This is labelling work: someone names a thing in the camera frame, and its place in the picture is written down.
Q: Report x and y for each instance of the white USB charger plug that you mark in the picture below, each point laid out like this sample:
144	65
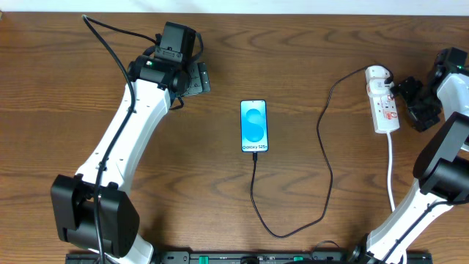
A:
379	81

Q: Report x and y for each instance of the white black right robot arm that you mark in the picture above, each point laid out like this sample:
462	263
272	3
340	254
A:
440	175

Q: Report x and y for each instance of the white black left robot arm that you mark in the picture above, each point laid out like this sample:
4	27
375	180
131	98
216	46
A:
92	209

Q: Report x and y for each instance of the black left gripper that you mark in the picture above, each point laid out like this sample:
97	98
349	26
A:
200	78

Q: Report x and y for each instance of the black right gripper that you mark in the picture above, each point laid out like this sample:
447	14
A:
420	106

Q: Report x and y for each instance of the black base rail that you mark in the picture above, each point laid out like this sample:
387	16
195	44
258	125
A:
318	256

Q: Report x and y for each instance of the white power strip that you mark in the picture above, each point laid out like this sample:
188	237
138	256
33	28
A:
384	114

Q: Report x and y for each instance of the blue Galaxy smartphone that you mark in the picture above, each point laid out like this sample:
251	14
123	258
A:
253	126

